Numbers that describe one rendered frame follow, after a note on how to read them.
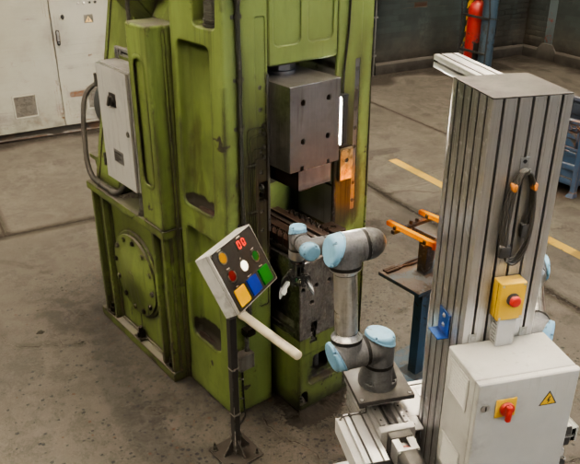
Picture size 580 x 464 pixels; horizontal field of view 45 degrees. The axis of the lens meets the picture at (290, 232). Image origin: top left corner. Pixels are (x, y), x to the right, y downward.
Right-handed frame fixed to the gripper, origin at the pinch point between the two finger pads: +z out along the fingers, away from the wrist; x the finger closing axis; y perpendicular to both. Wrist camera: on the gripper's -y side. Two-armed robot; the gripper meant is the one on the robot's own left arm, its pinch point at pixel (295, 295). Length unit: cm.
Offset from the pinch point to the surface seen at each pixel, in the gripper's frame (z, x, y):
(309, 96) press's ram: -77, 16, -40
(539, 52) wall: 84, 606, -777
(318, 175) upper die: -38, 21, -42
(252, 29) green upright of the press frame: -106, -8, -44
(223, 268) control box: -19.8, -31.7, 2.9
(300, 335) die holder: 43, 10, -31
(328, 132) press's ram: -59, 26, -45
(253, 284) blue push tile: -8.2, -18.5, -1.2
